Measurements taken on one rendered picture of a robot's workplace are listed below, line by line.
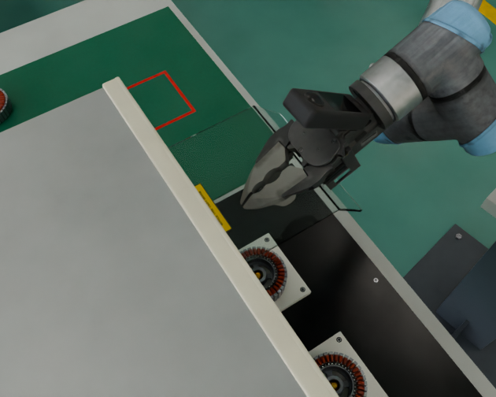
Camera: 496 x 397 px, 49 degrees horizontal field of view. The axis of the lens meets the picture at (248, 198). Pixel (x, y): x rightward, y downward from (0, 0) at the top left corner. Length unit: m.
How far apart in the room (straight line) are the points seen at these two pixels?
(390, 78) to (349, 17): 2.09
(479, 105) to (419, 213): 1.42
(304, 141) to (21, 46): 1.07
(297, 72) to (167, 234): 2.00
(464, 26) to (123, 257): 0.47
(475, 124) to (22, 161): 0.54
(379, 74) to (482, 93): 0.13
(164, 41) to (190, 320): 1.12
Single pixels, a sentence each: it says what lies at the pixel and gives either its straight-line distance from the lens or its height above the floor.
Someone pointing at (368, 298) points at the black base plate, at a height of 0.77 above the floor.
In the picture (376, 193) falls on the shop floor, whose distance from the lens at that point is 2.15.
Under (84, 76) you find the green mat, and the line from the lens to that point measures 1.49.
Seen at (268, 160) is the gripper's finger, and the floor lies 1.21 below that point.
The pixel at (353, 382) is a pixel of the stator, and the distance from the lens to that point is 1.01.
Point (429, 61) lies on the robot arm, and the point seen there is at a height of 1.31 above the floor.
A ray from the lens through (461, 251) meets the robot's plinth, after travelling 2.10.
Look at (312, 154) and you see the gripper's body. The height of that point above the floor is 1.24.
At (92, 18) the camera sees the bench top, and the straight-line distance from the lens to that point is 1.64.
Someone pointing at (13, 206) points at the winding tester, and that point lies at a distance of 0.59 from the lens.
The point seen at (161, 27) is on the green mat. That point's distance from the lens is 1.57.
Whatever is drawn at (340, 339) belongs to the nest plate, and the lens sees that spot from 1.06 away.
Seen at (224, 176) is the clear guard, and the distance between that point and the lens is 0.86.
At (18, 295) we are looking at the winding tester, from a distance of 0.54.
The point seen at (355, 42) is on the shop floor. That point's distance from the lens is 2.65.
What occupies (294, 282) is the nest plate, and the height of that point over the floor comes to 0.78.
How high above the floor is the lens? 1.78
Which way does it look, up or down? 59 degrees down
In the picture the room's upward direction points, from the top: straight up
